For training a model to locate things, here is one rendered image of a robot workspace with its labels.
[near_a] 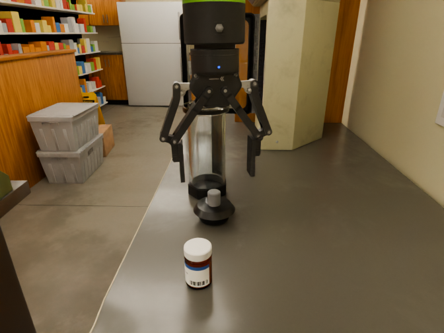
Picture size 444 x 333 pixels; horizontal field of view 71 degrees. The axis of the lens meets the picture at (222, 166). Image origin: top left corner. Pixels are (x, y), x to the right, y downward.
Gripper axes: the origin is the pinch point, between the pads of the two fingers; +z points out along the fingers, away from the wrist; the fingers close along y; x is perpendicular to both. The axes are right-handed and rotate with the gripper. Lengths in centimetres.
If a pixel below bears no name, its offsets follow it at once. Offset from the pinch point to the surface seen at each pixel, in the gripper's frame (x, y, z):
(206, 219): -4.3, 1.8, 13.1
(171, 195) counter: -20.1, 8.8, 15.3
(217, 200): -7.0, -1.0, 10.5
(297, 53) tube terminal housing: -46, -33, -17
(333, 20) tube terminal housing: -55, -48, -26
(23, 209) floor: -191, 131, 106
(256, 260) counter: 7.0, -5.8, 15.7
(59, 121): -230, 101, 45
